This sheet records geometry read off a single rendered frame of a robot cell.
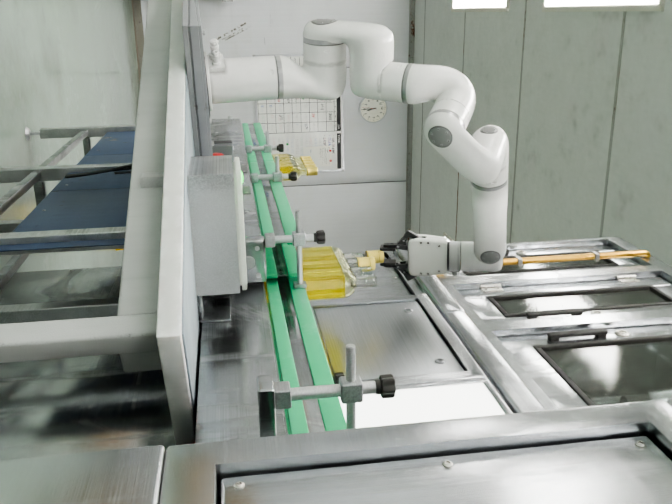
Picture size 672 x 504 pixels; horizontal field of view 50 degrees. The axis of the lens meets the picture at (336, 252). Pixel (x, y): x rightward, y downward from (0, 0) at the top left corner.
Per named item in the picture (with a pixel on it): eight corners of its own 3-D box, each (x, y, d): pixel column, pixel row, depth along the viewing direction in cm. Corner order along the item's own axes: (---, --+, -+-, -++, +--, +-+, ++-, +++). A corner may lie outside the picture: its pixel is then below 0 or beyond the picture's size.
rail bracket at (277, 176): (250, 184, 204) (297, 182, 205) (248, 158, 201) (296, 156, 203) (249, 181, 207) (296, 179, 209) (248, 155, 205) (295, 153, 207)
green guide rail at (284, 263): (266, 279, 155) (303, 276, 156) (265, 274, 154) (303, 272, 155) (242, 142, 319) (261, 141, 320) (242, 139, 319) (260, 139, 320)
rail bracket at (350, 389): (217, 489, 88) (397, 470, 92) (208, 365, 83) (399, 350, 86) (217, 466, 93) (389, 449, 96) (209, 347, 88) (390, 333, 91)
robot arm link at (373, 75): (399, 109, 154) (403, 32, 146) (297, 96, 162) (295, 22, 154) (412, 96, 162) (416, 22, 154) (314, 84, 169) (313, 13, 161)
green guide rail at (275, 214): (264, 246, 152) (302, 244, 153) (264, 241, 152) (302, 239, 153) (242, 125, 317) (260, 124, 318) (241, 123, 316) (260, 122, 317)
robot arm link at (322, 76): (279, 109, 159) (350, 104, 162) (276, 48, 152) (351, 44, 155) (273, 95, 167) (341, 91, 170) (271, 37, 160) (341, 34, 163)
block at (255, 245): (233, 285, 149) (267, 283, 150) (230, 242, 146) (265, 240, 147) (232, 279, 152) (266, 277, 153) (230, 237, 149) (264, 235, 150)
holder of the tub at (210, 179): (198, 324, 131) (242, 321, 132) (186, 175, 122) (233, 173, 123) (201, 290, 147) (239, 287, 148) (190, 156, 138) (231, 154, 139)
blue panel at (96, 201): (6, 328, 155) (208, 314, 160) (-7, 250, 149) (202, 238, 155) (112, 173, 304) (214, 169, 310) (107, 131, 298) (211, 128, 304)
